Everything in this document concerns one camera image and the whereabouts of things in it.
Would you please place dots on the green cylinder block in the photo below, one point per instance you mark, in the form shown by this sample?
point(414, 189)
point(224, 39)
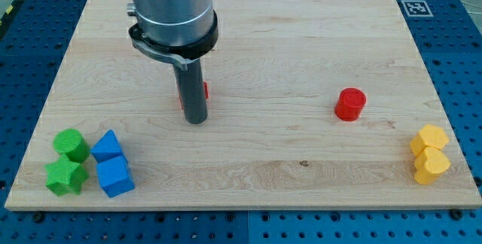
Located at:
point(71, 143)

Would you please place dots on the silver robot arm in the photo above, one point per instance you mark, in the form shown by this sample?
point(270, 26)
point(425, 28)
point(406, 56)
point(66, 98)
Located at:
point(177, 32)

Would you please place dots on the yellow hexagon block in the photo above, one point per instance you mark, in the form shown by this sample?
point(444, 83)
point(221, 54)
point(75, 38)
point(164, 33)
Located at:
point(428, 136)

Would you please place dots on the white fiducial marker tag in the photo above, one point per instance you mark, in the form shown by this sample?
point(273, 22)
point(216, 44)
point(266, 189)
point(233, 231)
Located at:
point(416, 8)

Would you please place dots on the blue triangle block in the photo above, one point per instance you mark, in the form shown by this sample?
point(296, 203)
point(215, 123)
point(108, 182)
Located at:
point(108, 147)

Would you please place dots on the blue cube block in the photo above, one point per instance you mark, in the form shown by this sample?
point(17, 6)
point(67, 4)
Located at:
point(114, 176)

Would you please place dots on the wooden board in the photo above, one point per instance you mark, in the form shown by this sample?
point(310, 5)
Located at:
point(272, 140)

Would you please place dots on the yellow heart block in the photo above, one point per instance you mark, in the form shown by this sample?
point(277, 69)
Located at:
point(430, 164)

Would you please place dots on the green star block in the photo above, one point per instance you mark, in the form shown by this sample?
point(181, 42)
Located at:
point(65, 176)

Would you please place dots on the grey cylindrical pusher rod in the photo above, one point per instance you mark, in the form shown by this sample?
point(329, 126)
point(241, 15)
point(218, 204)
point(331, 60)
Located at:
point(192, 92)

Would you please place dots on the red cylinder block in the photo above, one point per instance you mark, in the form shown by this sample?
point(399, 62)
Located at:
point(350, 104)

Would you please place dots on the red star block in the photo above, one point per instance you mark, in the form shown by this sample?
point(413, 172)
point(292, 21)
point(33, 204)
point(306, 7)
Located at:
point(206, 94)

